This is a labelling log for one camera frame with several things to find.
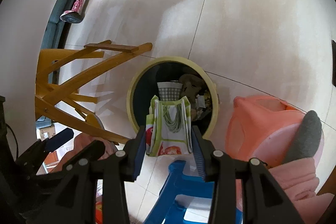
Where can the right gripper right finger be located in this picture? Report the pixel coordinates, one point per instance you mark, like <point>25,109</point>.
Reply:
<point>207,158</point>

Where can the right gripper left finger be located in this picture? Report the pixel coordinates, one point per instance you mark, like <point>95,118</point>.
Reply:
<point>135,150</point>

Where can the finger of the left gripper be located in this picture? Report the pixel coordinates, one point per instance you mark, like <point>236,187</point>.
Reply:
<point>91,152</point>
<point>35,155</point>

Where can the green white paper bag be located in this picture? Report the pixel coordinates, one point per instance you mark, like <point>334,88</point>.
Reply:
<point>168,128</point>

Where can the checkered paper cup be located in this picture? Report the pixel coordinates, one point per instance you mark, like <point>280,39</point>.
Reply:
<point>169,91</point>

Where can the yellow rimmed trash bin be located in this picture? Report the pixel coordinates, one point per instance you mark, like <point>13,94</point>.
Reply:
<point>171,78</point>

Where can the orange pink plastic stool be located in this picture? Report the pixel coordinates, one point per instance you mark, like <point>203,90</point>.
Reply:
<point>272,130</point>

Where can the blue plastic stool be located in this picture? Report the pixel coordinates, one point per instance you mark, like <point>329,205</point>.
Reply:
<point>177,193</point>

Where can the cartoon printed tablecloth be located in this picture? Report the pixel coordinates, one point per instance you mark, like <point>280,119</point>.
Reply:
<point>23,24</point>

